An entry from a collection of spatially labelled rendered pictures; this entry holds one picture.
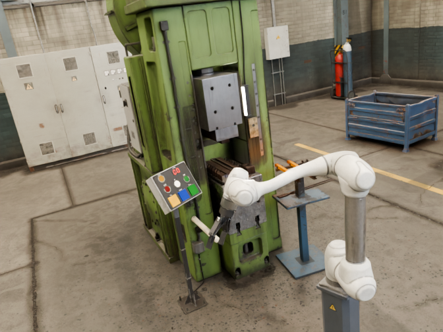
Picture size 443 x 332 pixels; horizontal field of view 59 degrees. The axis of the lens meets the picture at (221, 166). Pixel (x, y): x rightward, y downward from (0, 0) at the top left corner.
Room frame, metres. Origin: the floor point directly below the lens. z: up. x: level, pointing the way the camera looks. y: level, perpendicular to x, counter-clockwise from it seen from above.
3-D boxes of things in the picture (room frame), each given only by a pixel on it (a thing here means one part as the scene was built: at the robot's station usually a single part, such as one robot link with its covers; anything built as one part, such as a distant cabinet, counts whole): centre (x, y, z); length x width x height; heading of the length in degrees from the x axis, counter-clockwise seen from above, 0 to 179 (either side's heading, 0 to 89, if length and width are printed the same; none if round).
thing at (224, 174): (3.19, 0.01, 0.96); 0.42 x 0.20 x 0.09; 24
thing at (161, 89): (3.21, 0.33, 1.15); 0.44 x 0.26 x 2.30; 24
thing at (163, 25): (2.98, 0.26, 1.35); 0.08 x 0.05 x 1.70; 114
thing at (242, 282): (2.96, -0.10, 0.01); 0.58 x 0.39 x 0.01; 114
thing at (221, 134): (3.19, 0.01, 1.32); 0.42 x 0.20 x 0.10; 24
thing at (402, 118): (6.13, -2.82, 0.36); 1.20 x 0.80 x 0.72; 29
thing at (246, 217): (3.22, -0.04, 0.69); 0.56 x 0.38 x 0.45; 24
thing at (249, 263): (3.22, -0.04, 0.23); 0.55 x 0.37 x 0.47; 24
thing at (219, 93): (3.21, -0.03, 1.57); 0.42 x 0.39 x 0.40; 24
